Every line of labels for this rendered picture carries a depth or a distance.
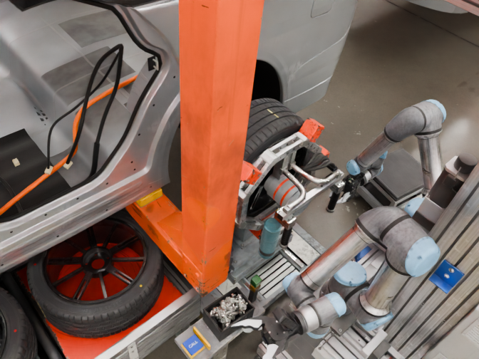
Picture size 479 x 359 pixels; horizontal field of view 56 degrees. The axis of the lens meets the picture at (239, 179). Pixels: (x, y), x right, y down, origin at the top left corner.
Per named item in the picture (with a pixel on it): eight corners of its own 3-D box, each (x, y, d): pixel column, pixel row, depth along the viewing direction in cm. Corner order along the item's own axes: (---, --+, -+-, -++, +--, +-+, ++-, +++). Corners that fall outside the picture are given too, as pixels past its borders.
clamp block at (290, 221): (281, 212, 204) (282, 205, 200) (295, 225, 200) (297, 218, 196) (273, 217, 201) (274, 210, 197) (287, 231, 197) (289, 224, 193)
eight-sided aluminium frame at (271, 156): (299, 189, 257) (320, 117, 216) (307, 196, 254) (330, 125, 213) (227, 238, 230) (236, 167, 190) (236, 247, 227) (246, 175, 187)
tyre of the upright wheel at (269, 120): (301, 108, 253) (237, 83, 197) (332, 131, 242) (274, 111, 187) (240, 200, 272) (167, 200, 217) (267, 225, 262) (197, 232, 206)
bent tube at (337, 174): (311, 152, 220) (316, 137, 212) (341, 176, 211) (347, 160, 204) (286, 168, 212) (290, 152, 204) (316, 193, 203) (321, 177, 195)
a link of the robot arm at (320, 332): (312, 306, 156) (319, 291, 148) (331, 334, 150) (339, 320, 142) (294, 315, 154) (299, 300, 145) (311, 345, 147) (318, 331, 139)
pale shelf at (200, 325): (242, 288, 229) (243, 285, 227) (265, 313, 222) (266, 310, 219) (174, 341, 208) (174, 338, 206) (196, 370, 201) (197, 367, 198)
